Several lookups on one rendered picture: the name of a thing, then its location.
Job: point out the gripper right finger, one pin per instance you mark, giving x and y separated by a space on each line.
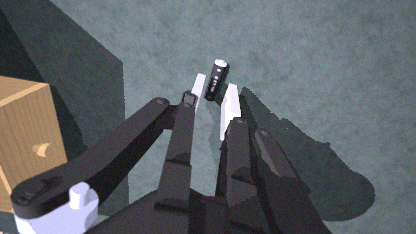
247 153

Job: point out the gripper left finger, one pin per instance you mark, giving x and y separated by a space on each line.
64 199

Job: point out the wooden drawer front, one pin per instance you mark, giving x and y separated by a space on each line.
27 118

